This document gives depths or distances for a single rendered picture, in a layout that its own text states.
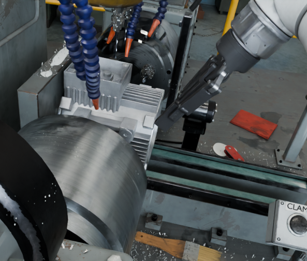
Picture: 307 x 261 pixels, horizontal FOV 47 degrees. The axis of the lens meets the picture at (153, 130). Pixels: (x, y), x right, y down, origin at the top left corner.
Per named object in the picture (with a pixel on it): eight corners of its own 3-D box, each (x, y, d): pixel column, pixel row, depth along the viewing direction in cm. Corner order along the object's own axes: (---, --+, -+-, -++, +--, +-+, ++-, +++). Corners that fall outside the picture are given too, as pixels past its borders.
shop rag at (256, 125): (229, 122, 129) (230, 120, 128) (240, 110, 138) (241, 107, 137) (267, 140, 123) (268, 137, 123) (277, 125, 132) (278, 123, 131)
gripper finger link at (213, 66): (230, 74, 63) (230, 77, 62) (189, 113, 69) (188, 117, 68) (214, 60, 62) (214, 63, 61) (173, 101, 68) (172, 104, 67)
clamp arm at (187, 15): (162, 111, 92) (180, 14, 77) (163, 105, 94) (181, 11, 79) (175, 114, 91) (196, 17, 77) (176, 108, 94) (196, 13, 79)
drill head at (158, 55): (75, 116, 98) (77, 30, 84) (113, 59, 131) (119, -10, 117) (162, 135, 97) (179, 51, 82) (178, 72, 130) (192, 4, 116)
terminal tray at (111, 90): (63, 102, 74) (62, 71, 70) (80, 80, 83) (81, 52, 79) (117, 114, 73) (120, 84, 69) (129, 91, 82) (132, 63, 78)
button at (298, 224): (286, 232, 57) (290, 231, 55) (287, 214, 58) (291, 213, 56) (304, 236, 57) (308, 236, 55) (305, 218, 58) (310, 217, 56)
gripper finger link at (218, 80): (235, 64, 61) (236, 77, 57) (214, 84, 64) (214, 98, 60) (224, 56, 61) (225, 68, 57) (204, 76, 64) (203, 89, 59)
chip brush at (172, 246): (132, 245, 80) (133, 243, 80) (138, 228, 84) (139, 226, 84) (220, 272, 78) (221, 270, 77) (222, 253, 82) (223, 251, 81)
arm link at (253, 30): (254, 6, 52) (225, 35, 55) (295, 45, 54) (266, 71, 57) (250, -9, 59) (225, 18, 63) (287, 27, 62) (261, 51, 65)
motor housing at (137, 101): (56, 168, 80) (54, 96, 69) (84, 123, 95) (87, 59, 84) (141, 188, 78) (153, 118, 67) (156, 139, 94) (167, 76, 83)
